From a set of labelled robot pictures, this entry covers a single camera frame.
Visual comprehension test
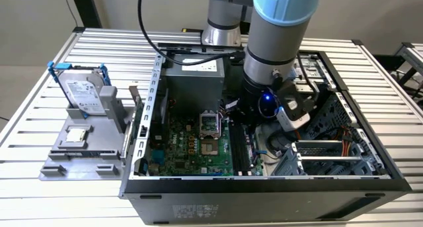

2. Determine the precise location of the black RAM slot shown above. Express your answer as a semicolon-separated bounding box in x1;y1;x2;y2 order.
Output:
234;124;246;175
243;125;254;175
230;124;240;175
238;124;250;175

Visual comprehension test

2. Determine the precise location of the green RAM stick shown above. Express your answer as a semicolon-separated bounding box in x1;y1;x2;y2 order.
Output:
64;151;114;158

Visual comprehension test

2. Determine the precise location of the metal socket cover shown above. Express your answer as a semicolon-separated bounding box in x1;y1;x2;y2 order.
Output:
199;110;222;139

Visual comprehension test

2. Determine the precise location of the grey power supply unit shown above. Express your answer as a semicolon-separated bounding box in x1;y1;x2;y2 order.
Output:
163;54;226;114

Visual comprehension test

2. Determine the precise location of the CPU socket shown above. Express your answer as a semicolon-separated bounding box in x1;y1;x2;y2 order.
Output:
202;139;219;157

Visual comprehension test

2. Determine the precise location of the silver drive bay cage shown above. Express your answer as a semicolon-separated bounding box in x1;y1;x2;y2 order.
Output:
293;53;335;90

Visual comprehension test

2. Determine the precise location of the green motherboard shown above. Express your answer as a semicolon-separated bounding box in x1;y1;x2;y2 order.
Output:
147;110;266;177

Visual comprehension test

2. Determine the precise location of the metal disk bay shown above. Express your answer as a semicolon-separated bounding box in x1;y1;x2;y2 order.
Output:
274;139;386;177

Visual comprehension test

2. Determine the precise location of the blue expansion slot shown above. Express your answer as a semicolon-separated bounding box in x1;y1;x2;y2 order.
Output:
171;171;223;176

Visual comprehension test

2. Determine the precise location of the black open PC case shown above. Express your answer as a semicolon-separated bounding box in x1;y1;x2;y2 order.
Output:
118;42;414;225

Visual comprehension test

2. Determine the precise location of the grey parts rack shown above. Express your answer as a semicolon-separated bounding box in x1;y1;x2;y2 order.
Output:
39;85;136;182

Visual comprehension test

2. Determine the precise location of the hard disk in blue carrier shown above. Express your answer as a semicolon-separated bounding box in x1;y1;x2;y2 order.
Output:
47;60;112;118

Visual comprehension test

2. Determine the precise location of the silver CPU chip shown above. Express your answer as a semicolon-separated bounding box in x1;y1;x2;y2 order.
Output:
66;129;87;142

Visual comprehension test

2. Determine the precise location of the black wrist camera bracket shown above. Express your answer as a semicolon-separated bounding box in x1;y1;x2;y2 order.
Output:
277;82;318;118

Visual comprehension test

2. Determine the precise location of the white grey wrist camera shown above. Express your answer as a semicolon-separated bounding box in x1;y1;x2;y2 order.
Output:
277;108;311;132

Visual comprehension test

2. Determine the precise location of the black looped cable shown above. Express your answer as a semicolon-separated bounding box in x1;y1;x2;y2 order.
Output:
267;134;295;161

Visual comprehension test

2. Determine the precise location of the perforated metal cage wall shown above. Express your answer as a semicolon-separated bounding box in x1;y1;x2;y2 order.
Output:
309;92;361;138

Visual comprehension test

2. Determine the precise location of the orange yellow wire bundle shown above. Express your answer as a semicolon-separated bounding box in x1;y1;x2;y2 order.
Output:
330;126;358;161

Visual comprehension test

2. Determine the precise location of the graphics card with metal bracket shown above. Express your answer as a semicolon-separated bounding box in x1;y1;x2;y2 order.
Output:
122;84;146;163

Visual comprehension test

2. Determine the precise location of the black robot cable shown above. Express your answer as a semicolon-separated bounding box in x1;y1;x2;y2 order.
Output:
138;0;247;65

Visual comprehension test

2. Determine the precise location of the metal frame side table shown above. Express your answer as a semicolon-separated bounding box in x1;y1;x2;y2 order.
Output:
391;42;423;99

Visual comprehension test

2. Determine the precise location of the black vertical post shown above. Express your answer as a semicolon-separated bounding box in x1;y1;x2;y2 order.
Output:
68;0;103;29

